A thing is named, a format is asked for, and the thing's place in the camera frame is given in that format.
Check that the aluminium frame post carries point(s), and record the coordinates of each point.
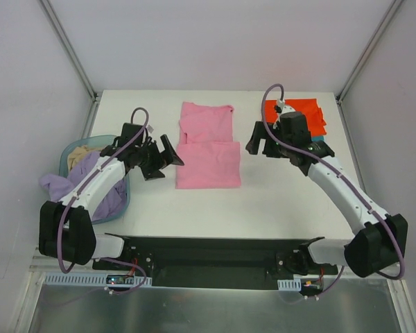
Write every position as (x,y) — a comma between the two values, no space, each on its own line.
(66,44)
(380,30)

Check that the lavender t shirt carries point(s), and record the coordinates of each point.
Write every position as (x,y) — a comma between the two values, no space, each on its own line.
(57,186)

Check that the white cable duct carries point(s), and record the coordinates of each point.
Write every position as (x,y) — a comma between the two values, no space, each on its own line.
(294,285)
(96,280)

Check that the left white cable duct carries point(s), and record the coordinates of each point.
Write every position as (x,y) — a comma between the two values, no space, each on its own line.
(96,280)

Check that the right white cable duct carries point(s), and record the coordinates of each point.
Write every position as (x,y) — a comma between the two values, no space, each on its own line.
(294,285)

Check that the left aluminium frame post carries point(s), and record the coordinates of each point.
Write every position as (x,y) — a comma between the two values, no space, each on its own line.
(66,44)

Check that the pink t shirt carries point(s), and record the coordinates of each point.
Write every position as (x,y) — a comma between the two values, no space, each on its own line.
(211,156)

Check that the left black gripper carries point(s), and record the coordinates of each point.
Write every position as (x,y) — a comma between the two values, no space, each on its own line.
(159,159)

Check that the folded teal t shirt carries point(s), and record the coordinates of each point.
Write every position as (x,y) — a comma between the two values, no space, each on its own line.
(318,138)

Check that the folded orange t shirt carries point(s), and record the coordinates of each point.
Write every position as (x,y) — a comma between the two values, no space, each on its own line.
(308,107)

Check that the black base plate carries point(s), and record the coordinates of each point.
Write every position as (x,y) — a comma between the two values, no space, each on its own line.
(254,264)

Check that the teal plastic basket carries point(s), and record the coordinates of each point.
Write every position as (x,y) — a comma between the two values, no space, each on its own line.
(97,141)

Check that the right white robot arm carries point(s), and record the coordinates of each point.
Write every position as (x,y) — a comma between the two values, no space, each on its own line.
(379,238)

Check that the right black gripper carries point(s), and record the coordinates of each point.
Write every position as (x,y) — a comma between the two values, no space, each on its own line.
(267,141)

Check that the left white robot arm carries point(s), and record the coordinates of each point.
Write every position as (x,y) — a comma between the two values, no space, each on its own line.
(66,231)

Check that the right aluminium frame post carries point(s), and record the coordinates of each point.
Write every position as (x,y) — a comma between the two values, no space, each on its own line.
(380,30)

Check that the beige t shirt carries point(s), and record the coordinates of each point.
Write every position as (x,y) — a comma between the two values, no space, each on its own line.
(78,154)

